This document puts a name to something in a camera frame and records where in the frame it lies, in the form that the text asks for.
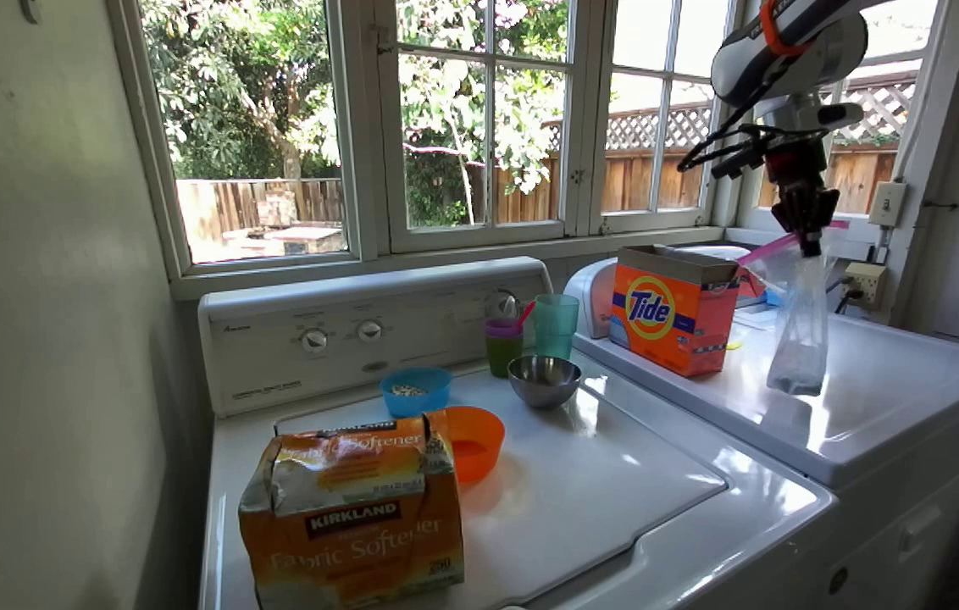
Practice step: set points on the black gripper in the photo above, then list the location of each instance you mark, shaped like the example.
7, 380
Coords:
805, 197

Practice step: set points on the clear plastic zip bag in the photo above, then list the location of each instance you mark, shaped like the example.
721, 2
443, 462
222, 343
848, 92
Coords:
800, 294

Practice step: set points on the orange Tide detergent box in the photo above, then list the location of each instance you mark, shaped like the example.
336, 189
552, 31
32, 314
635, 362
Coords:
675, 305

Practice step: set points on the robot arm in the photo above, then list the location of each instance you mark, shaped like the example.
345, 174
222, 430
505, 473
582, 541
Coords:
770, 72

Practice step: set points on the white washing machine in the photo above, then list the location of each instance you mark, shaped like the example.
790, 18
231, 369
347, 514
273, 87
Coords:
600, 504

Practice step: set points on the Kirkland fabric softener box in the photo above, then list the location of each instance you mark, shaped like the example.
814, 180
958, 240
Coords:
345, 521

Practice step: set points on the white dryer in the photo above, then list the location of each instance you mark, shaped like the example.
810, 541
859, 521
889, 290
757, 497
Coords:
884, 436

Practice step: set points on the teal plastic cup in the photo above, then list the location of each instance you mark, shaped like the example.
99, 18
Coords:
552, 328

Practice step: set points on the steel metal bowl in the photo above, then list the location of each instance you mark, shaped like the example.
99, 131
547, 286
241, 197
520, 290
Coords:
543, 380

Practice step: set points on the green and pink cup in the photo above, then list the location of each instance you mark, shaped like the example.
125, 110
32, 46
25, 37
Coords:
503, 332

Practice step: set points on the orange plastic bowl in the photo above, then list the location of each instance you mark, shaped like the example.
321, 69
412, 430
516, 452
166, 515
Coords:
477, 441

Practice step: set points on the blue plastic bowl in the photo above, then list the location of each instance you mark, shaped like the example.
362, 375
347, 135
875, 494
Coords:
416, 392

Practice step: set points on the wall power outlet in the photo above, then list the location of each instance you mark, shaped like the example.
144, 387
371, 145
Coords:
867, 282

